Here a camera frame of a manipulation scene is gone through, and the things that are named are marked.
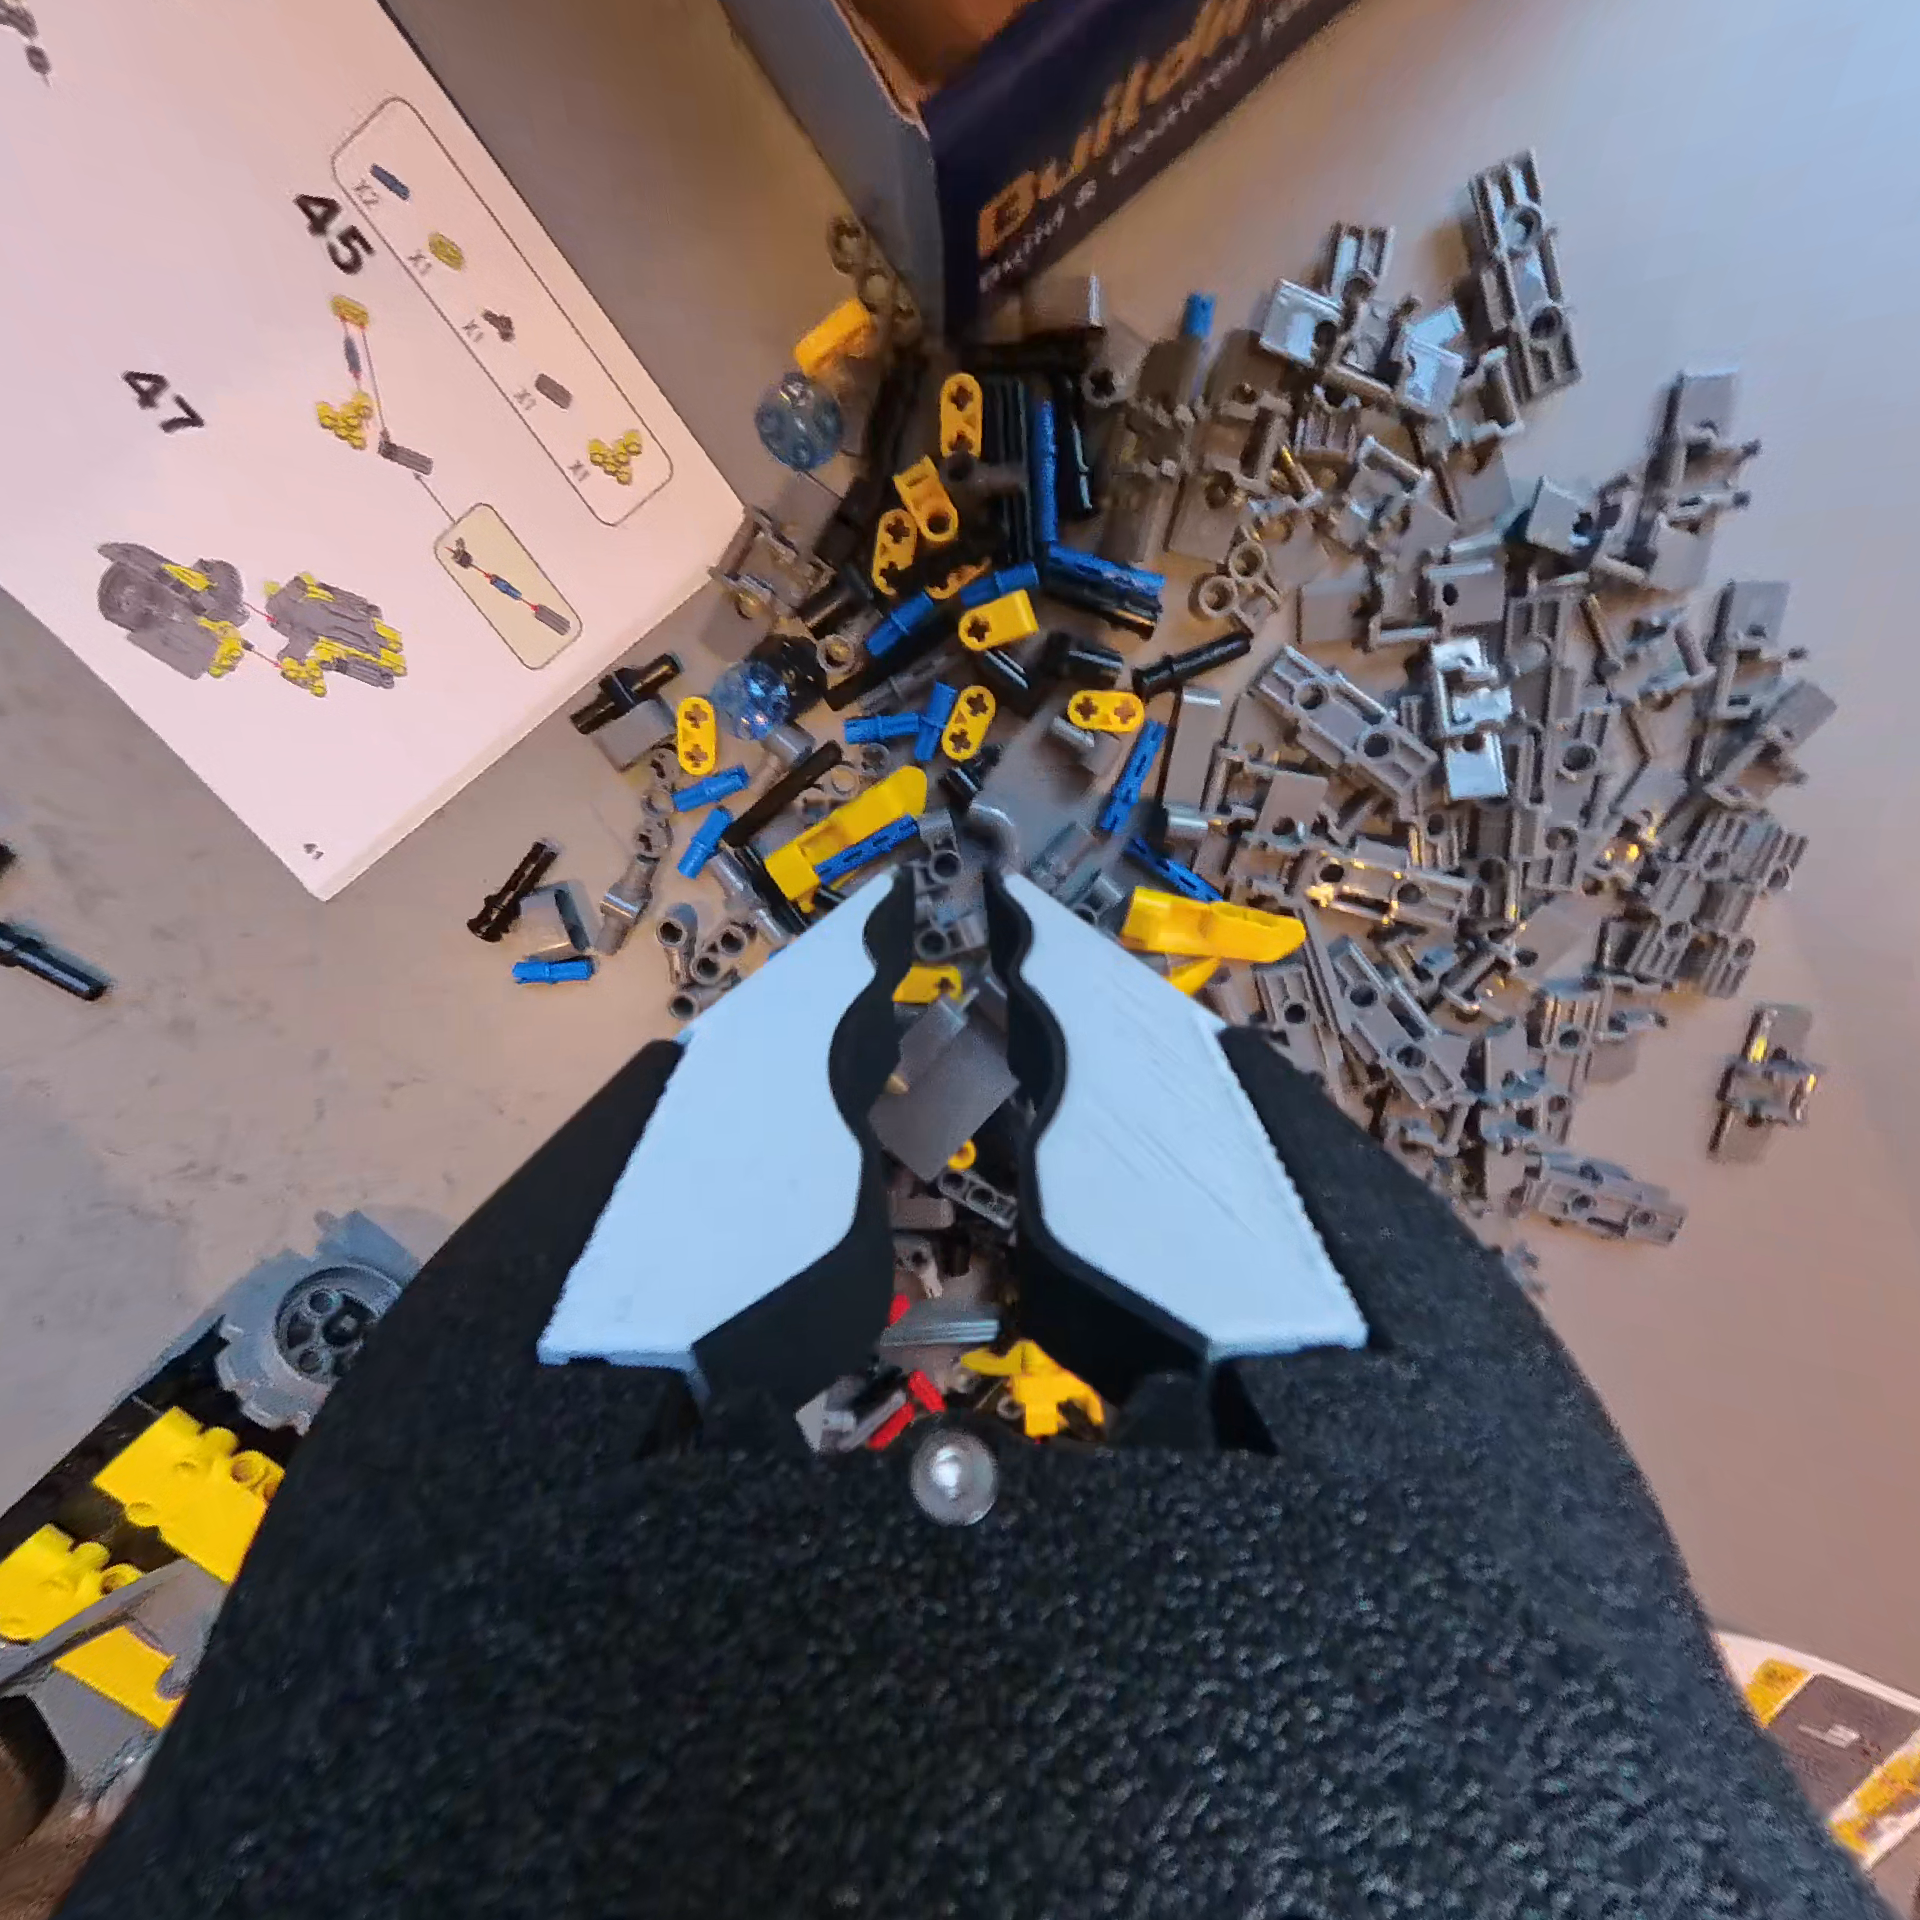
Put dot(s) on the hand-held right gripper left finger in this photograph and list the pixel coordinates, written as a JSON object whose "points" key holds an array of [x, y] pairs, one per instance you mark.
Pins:
{"points": [[713, 1185]]}

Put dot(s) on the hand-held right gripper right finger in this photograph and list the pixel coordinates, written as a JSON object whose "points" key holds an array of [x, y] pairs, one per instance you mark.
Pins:
{"points": [[1193, 1185]]}

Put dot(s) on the instruction booklet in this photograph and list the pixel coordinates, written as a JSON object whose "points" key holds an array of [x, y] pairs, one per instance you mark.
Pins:
{"points": [[90, 224]]}

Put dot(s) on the grey rectangular panel brick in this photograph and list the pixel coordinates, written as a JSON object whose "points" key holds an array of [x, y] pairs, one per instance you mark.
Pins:
{"points": [[945, 1079]]}

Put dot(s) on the black grey joint brick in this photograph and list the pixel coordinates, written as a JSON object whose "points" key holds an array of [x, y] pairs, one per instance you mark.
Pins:
{"points": [[637, 731]]}

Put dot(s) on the pile of loose brick parts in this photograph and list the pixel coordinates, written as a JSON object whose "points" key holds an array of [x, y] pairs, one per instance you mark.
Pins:
{"points": [[1425, 751]]}

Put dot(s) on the yellow grey brick vehicle model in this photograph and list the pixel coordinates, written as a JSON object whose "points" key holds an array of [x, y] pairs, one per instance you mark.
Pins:
{"points": [[165, 1483]]}

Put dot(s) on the printed sticker sheet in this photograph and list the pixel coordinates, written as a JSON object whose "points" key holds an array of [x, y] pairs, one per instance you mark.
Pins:
{"points": [[1844, 1723]]}

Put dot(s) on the open blue cardboard box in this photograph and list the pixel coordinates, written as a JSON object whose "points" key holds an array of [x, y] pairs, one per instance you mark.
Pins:
{"points": [[1050, 150]]}

